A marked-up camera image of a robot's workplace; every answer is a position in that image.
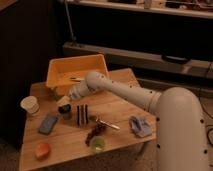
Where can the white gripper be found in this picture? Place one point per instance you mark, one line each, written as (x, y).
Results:
(63, 101)

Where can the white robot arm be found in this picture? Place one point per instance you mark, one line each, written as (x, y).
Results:
(180, 130)

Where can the dark metal cup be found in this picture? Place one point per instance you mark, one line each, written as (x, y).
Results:
(66, 116)

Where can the white paper cup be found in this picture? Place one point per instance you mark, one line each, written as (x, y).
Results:
(30, 105)

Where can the dark striped block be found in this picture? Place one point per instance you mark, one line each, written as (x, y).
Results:
(82, 115)

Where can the utensil inside yellow bin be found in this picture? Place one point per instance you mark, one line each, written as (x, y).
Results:
(76, 79)

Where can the blue sponge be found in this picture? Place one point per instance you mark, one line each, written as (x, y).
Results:
(47, 124)

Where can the yellow plastic bin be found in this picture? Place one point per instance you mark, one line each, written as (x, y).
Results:
(62, 70)

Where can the wooden table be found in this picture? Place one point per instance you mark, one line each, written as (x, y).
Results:
(67, 140)

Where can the metal spoon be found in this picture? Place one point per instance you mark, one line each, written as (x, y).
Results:
(106, 123)

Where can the dark red grapes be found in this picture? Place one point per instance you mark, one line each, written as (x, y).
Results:
(96, 131)

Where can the green small bowl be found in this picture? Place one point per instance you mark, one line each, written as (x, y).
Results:
(97, 144)

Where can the orange fruit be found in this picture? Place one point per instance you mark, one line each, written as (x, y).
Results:
(42, 150)

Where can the metal pole stand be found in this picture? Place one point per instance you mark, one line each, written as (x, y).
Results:
(72, 35)

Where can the blue crumpled cloth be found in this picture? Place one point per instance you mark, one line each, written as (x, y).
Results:
(140, 127)

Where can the black handle on shelf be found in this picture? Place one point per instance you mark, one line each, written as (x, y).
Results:
(176, 60)

